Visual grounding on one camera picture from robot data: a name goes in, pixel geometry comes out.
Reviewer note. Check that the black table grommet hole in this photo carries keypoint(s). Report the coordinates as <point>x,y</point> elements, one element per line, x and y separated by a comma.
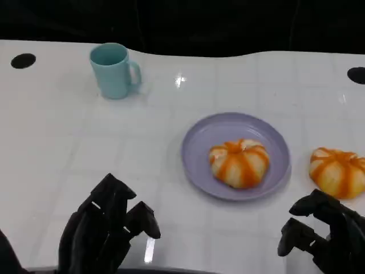
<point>357,75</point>
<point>23,61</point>

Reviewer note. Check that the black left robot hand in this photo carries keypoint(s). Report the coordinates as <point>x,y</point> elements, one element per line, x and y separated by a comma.
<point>94,234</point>

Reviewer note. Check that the pale green mug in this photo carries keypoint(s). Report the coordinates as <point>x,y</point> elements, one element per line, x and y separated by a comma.
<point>109,74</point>

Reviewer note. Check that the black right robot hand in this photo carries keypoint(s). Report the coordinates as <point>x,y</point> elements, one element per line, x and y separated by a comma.
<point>345,237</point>

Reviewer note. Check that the lilac plate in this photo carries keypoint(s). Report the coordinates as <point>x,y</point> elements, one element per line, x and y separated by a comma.
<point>196,151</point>

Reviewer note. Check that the orange and white bread roll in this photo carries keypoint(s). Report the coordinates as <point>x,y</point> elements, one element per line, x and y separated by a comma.
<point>336,174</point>
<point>239,165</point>

